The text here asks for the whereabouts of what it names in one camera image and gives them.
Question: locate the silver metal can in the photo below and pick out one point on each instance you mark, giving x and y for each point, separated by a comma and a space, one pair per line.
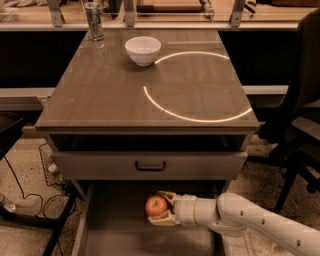
94, 20

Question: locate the clear plastic bottle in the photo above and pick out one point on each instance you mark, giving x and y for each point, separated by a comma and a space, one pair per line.
7, 204

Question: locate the open middle drawer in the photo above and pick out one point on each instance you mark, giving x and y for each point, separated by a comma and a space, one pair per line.
114, 222

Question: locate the top drawer with black handle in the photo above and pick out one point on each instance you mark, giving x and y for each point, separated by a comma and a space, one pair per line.
94, 165

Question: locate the white ceramic bowl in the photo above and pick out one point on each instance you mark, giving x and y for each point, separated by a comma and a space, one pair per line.
143, 50

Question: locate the red apple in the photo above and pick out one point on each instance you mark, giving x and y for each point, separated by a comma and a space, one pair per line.
156, 205

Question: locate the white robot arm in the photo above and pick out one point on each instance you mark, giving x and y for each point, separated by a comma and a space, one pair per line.
231, 214

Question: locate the black office chair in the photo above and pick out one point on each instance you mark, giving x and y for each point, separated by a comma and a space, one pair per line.
292, 127

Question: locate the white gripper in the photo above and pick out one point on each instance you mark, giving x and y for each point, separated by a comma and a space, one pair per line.
185, 209

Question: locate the grey drawer cabinet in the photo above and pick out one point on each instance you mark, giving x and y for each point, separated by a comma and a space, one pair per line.
188, 100

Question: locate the wire mesh basket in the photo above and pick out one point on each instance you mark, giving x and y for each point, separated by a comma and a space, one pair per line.
53, 176

